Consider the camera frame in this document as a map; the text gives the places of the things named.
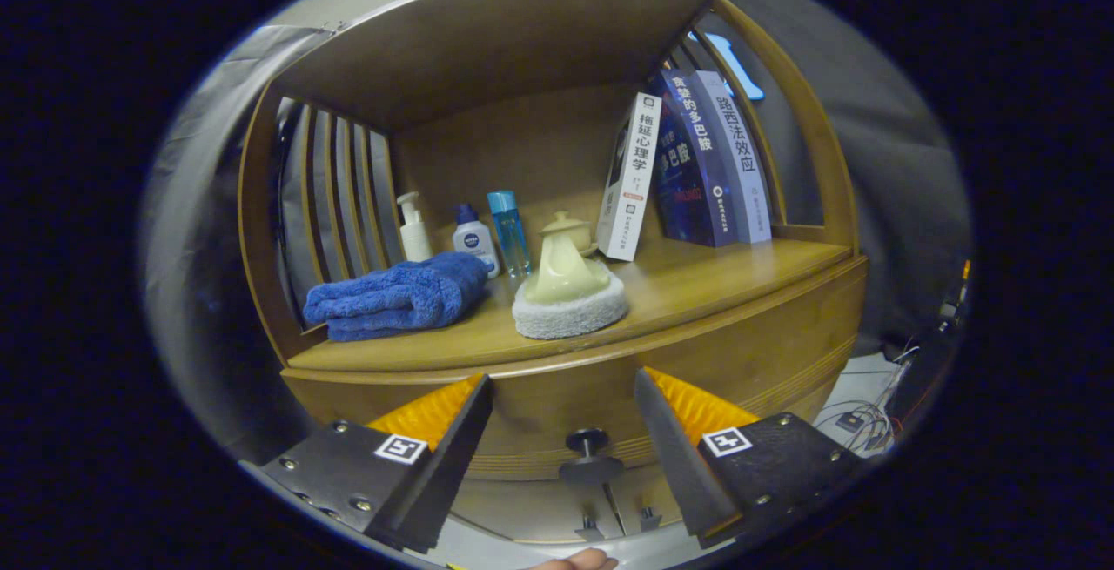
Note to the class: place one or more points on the pale lilac book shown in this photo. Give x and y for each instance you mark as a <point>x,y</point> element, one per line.
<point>740,161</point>

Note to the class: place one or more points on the white bottle with blue cap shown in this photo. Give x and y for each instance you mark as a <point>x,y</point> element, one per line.
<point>474,239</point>

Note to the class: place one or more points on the beige lidded tea cup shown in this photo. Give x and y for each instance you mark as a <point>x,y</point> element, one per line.
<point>566,224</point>

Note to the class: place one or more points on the wooden cabinet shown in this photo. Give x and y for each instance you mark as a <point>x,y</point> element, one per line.
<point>522,48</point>

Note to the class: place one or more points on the white pump bottle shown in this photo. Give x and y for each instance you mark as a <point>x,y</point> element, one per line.
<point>415,235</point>

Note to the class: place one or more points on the dark blue book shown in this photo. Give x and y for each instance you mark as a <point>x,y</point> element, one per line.
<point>687,178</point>

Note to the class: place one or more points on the blue folded towel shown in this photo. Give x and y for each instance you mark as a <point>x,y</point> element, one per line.
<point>392,296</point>

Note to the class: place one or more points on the clear blue bottle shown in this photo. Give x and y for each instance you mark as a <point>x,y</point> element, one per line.
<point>509,235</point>

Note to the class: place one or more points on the wooden countertop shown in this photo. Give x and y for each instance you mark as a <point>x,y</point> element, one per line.
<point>696,291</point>

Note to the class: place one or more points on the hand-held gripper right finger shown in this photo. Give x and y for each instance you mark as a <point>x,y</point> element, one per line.
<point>679,466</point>

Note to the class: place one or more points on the wooden cabinet door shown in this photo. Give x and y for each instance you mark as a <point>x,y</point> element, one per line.
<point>628,496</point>
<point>522,505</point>

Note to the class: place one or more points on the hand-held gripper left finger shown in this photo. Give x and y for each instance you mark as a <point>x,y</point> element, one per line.
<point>452,457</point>

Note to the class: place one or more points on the black drawer knob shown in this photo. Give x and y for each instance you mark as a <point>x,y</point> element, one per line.
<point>590,466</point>

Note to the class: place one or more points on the white book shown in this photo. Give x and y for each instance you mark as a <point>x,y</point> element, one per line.
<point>631,178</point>

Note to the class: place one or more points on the black and orange device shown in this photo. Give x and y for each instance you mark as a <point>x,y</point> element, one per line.
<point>956,300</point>

